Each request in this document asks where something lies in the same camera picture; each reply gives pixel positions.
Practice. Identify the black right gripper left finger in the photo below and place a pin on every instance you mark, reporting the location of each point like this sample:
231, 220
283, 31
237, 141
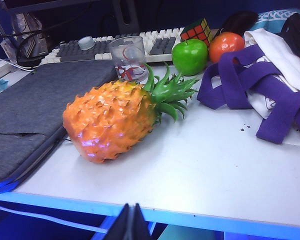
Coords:
122, 227

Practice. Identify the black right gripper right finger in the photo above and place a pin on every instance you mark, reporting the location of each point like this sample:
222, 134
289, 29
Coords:
141, 227

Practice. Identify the orange plastic pineapple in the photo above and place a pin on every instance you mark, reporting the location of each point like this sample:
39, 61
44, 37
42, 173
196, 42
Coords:
107, 120

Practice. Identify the gray laptop sleeve bag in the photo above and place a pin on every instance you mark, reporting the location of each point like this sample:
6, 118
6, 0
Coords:
27, 105

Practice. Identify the purple and white tote bag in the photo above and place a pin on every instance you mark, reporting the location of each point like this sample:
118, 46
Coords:
240, 82

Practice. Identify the clear glass with red print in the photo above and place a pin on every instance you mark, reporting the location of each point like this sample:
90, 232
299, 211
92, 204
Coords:
127, 57

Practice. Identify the green apple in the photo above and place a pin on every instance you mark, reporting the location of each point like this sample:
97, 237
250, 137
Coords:
190, 57

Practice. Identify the white and gray keyboard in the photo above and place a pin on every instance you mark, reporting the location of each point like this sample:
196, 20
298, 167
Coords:
72, 51

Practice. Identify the small clear round cap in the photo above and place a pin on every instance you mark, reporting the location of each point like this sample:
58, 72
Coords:
86, 43

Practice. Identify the orange fruit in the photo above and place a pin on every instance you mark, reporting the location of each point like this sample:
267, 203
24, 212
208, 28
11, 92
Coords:
225, 45

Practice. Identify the Rubik's cube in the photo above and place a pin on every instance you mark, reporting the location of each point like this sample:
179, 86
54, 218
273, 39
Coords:
197, 31

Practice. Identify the gray monitor stand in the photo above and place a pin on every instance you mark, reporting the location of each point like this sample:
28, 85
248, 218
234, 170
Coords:
118, 10

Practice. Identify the black computer mouse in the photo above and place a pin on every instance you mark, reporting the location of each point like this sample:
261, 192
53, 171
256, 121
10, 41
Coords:
237, 22

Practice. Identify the teal patterned cloth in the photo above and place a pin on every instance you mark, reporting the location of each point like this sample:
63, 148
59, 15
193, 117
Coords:
270, 16

